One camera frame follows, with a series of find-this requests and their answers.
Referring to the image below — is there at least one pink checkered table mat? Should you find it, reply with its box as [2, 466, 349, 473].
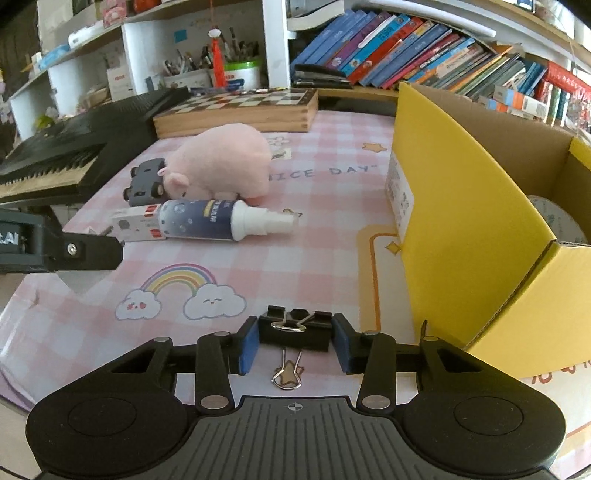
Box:
[1, 113, 416, 408]

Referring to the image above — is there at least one white pen holder box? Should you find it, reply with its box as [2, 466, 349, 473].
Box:
[163, 69, 212, 89]

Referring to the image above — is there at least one wooden chess board box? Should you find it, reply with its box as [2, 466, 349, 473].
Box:
[153, 89, 318, 139]

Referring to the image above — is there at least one black Yamaha keyboard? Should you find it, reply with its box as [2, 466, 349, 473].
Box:
[1, 89, 190, 207]

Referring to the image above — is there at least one row of leaning books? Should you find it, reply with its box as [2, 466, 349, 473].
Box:
[290, 9, 590, 133]

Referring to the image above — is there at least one grey toy car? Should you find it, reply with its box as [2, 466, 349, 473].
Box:
[123, 158, 169, 207]

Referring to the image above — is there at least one black stapler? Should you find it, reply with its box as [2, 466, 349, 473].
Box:
[291, 64, 353, 89]

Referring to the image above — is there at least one yellow cardboard box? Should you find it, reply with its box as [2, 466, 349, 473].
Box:
[386, 84, 590, 378]

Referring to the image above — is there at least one pink plush pig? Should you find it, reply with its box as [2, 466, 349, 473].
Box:
[158, 123, 273, 206]

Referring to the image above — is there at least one white bookshelf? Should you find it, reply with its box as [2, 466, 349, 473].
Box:
[10, 1, 590, 139]

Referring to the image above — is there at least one blue white spray bottle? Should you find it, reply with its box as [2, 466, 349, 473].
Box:
[158, 200, 298, 242]

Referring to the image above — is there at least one black binder clip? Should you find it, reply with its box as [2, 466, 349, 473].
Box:
[257, 305, 332, 391]

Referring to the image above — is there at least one tape roll in box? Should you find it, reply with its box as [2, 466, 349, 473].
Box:
[528, 195, 588, 244]

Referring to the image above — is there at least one green lid white jar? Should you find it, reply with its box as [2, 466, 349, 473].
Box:
[224, 58, 263, 91]

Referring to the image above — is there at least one white staples box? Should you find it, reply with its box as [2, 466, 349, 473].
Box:
[111, 204, 163, 242]

